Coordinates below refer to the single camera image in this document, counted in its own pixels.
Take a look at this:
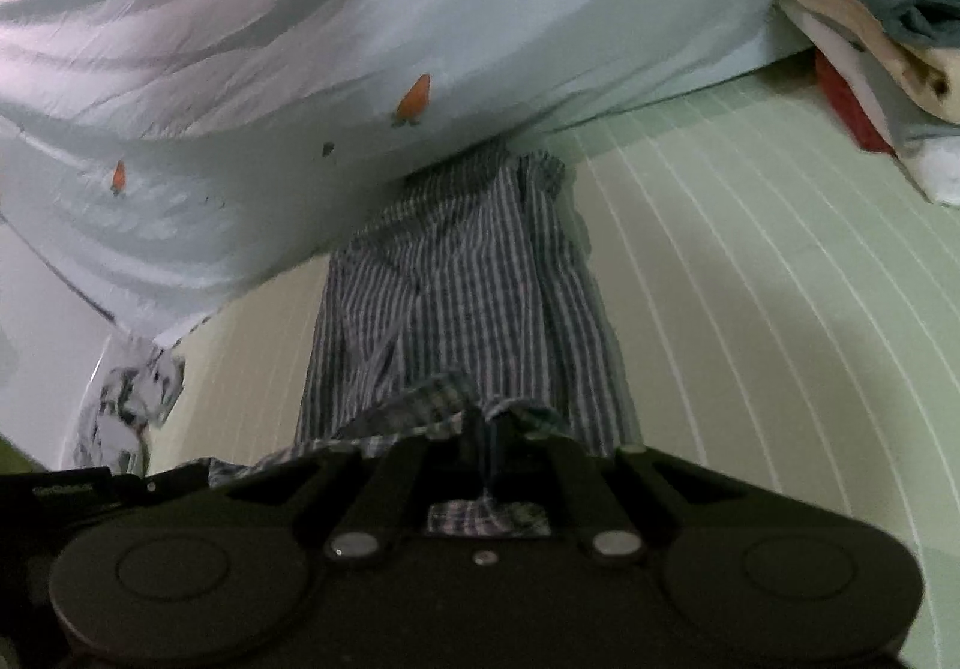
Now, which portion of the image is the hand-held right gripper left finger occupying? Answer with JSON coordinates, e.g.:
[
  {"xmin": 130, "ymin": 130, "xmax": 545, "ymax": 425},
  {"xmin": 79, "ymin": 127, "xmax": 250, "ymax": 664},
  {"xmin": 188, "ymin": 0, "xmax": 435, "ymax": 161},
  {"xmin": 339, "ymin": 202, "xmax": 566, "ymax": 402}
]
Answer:
[{"xmin": 225, "ymin": 410, "xmax": 487, "ymax": 559}]

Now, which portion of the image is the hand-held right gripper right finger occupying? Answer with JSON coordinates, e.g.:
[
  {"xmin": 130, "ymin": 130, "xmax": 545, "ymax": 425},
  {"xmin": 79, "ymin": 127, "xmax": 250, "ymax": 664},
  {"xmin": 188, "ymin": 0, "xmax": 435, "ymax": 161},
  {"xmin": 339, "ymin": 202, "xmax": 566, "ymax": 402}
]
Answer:
[{"xmin": 487, "ymin": 406, "xmax": 751, "ymax": 556}]

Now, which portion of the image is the blue checked shirt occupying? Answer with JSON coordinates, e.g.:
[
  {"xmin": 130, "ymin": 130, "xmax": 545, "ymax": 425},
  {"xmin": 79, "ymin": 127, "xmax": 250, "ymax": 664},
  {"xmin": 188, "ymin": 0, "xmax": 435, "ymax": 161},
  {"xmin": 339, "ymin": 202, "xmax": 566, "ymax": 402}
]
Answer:
[{"xmin": 206, "ymin": 140, "xmax": 638, "ymax": 539}]

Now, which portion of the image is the olive green curtain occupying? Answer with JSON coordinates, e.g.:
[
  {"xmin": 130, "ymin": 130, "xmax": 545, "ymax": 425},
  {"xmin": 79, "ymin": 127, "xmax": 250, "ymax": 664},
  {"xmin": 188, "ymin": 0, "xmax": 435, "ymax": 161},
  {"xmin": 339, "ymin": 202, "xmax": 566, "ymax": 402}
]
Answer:
[{"xmin": 0, "ymin": 436, "xmax": 46, "ymax": 476}]

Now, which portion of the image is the black and white printed cloth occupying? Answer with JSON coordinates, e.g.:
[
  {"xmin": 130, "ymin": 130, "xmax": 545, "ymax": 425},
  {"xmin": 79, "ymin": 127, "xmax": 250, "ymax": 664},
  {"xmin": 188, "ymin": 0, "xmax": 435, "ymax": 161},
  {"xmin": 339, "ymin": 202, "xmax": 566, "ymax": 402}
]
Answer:
[{"xmin": 75, "ymin": 335, "xmax": 187, "ymax": 476}]

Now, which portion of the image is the grid-patterned bed sheet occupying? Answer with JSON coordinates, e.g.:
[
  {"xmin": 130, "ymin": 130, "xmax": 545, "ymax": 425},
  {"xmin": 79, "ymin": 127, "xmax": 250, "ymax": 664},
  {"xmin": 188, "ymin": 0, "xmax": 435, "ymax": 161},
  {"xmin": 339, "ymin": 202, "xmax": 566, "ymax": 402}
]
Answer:
[{"xmin": 146, "ymin": 65, "xmax": 960, "ymax": 669}]

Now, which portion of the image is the light blue carrot-print quilt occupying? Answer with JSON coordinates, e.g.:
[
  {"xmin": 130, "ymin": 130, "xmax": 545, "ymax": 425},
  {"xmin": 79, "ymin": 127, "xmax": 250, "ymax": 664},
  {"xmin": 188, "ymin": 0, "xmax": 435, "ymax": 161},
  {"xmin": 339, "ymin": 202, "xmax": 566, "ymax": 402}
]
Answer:
[{"xmin": 0, "ymin": 0, "xmax": 931, "ymax": 347}]

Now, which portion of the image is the beige folded cloth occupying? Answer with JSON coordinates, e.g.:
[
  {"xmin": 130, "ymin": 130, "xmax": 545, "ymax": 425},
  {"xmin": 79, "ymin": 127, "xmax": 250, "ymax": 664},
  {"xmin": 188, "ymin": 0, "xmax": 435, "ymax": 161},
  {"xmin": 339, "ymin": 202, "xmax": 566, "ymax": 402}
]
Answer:
[{"xmin": 780, "ymin": 0, "xmax": 960, "ymax": 124}]

